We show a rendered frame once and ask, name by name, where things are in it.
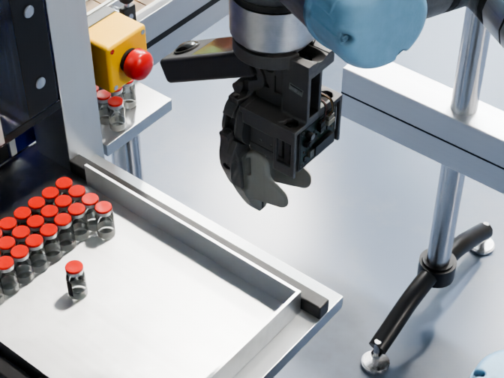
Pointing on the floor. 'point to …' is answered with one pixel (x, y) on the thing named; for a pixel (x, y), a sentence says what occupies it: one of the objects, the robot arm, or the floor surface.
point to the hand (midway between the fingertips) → (254, 194)
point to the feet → (403, 307)
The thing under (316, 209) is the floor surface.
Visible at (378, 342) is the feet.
